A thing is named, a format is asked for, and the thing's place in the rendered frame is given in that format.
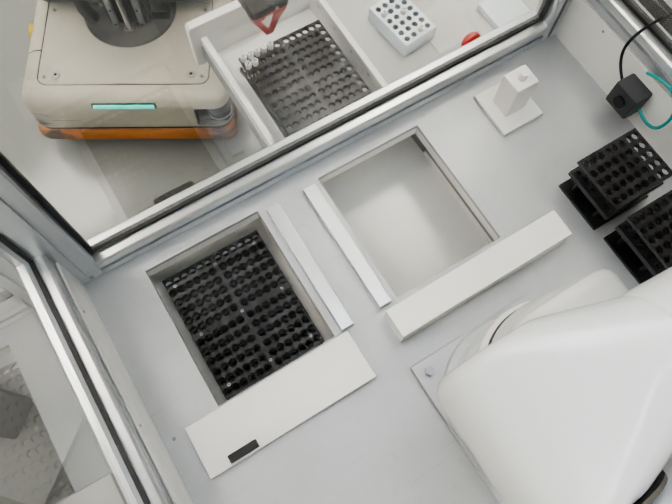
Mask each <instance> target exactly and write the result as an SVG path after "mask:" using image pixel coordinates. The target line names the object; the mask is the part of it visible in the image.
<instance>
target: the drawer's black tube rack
mask: <svg viewBox="0 0 672 504"><path fill-rule="evenodd" d="M263 244H264V245H263ZM273 261H274V262H275V263H274V262H273ZM213 262H214V261H213ZM279 270H280V271H279ZM284 279H285V280H286V281H285V280H284ZM291 290H292V291H291ZM167 292H168V294H169V296H170V297H171V299H172V301H173V303H174V305H175V307H176V308H177V310H178V312H179V314H180V316H181V318H182V319H183V321H184V323H185V325H186V327H187V328H188V330H189V332H190V334H191V336H192V338H193V339H194V341H195V343H196V345H197V347H198V349H199V350H200V352H201V354H202V356H203V358H204V360H205V361H206V363H207V365H208V367H209V369H210V371H211V372H212V374H213V376H214V378H215V380H216V382H217V383H218V385H219V387H220V389H221V391H222V393H223V394H224V396H225V398H226V400H229V399H231V398H233V397H234V396H236V395H238V394H239V393H241V392H243V391H244V390H246V389H248V388H249V387H251V386H253V385H254V384H256V383H258V382H259V381H261V380H263V379H264V378H266V377H268V376H269V375H271V374H273V373H274V372H276V371H278V370H279V369H281V368H283V367H285V366H286V365H288V364H290V363H291V362H293V361H295V360H296V359H298V358H300V357H301V356H303V355H305V354H306V353H308V352H310V351H311V350H313V349H315V348H316V347H318V346H320V345H321V344H323V343H324V342H325V341H324V339H323V338H322V336H321V334H320V333H319V331H318V330H317V328H316V326H315V325H314V323H313V321H312V320H311V318H310V316H309V315H308V313H307V312H306V310H305V308H304V307H303V305H302V303H301V302H300V300H299V299H298V297H297V295H296V294H295V292H294V290H293V289H292V287H291V285H290V284H289V282H288V281H287V279H286V277H285V276H284V274H283V272H282V271H281V269H280V268H279V266H278V264H277V263H276V261H275V259H274V258H273V256H272V255H271V253H270V251H269V250H268V248H267V246H266V245H265V243H264V241H263V240H262V239H260V240H258V241H257V242H255V241H253V244H251V245H249V246H248V247H246V248H244V249H242V250H240V251H238V252H237V253H235V254H233V255H231V256H229V257H227V258H226V259H224V260H222V261H220V262H218V263H215V262H214V264H213V266H211V267H209V268H207V269H206V270H204V271H202V272H200V273H198V274H196V275H195V276H193V277H191V278H189V279H187V280H185V281H184V282H182V283H180V284H178V285H173V288H171V289H169V290H167ZM292 292H293V293H292ZM297 300H298V301H297ZM302 308H303V309H302ZM303 310H304V311H303ZM308 318H309V319H308ZM314 328H315V329H314ZM319 336H320V337H321V338H320V337H319Z"/></svg>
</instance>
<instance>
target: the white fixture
mask: <svg viewBox="0 0 672 504"><path fill-rule="evenodd" d="M538 82H539V81H538V79H537V78H536V77H535V75H534V74H533V73H532V72H531V71H530V70H529V68H528V67H527V66H526V65H523V66H521V67H519V68H517V69H515V70H513V71H512V72H510V73H508V74H506V75H505V76H504V77H503V79H502V81H501V82H499V83H498V84H496V85H494V86H492V87H490V88H488V89H486V90H484V91H483V92H481V93H479V94H477V95H475V96H474V100H475V101H476V102H477V103H478V105H479V106H480V107H481V109H482V110H483V111H484V112H485V114H486V115H487V116H488V117H489V119H490V120H491V121H492V122H493V124H494V125H495V126H496V128H497V129H498V130H499V131H500V133H501V134H502V135H503V136H505V135H507V134H509V133H510V132H512V131H514V130H516V129H518V128H519V127H521V126H523V125H525V124H527V123H528V122H530V121H532V120H534V119H535V118H537V117H539V116H541V115H542V114H543V112H542V111H541V110H540V108H539V107H538V106H537V105H536V104H535V102H534V101H533V100H532V99H531V95H532V93H533V91H534V89H535V87H536V86H537V84H538Z"/></svg>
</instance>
